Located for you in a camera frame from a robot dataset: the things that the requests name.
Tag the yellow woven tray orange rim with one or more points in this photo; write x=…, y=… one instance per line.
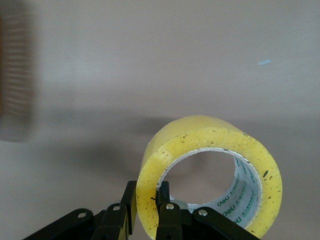
x=15, y=62

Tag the brown table cover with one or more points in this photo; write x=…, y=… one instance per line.
x=150, y=62

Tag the yellow packing tape roll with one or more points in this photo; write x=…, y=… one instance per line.
x=175, y=140

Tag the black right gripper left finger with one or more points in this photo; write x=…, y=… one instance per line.
x=117, y=220

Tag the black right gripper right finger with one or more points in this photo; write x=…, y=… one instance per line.
x=168, y=220

